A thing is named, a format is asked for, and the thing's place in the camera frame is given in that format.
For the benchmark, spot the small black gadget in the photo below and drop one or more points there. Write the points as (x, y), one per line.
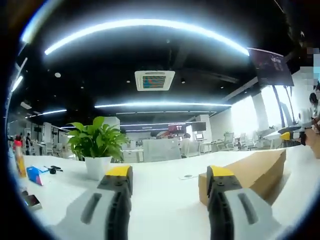
(55, 169)

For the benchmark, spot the blue snack packet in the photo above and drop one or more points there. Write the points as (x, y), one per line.
(35, 175)

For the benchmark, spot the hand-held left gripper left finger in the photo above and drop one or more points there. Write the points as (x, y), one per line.
(102, 205)

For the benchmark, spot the long curved ceiling light strip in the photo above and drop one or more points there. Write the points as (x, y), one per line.
(150, 23)

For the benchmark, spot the dark hanging banner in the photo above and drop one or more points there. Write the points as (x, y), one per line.
(272, 67)

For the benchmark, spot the straight ceiling light strip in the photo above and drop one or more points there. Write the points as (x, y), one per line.
(162, 104)

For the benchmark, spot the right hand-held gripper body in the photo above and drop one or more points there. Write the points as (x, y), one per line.
(305, 116)

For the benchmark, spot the green potted plant white pot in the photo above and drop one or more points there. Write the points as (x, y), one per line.
(96, 150)

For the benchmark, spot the grey monitor back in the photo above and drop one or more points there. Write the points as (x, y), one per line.
(161, 149)

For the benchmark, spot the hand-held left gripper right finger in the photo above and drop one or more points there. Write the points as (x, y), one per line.
(240, 207)

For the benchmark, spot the brown cardboard shoe box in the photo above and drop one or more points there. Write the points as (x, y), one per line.
(252, 172)

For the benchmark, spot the person's right hand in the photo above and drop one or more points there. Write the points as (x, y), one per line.
(314, 143)

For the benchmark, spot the white office chair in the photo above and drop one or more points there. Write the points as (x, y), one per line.
(228, 140)

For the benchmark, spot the short ceiling light strip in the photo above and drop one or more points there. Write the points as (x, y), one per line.
(47, 113)

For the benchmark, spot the yellow bottle with red cap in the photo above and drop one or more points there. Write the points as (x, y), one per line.
(20, 160)

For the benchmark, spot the ceiling air conditioner vent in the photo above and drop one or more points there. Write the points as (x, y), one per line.
(154, 80)

